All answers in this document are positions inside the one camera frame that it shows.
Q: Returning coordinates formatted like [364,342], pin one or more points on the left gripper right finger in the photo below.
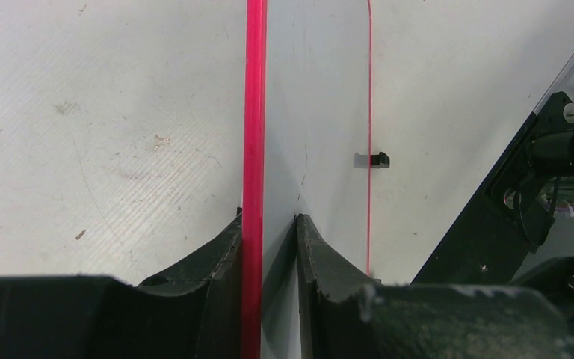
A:
[331,294]

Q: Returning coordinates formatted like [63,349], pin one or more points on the black whiteboard clip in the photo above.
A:
[377,160]

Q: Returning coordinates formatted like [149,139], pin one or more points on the pink-framed whiteboard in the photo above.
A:
[307,102]

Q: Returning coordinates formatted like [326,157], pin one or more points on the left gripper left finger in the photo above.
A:
[198,314]

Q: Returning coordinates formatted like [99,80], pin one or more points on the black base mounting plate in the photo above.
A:
[484,244]

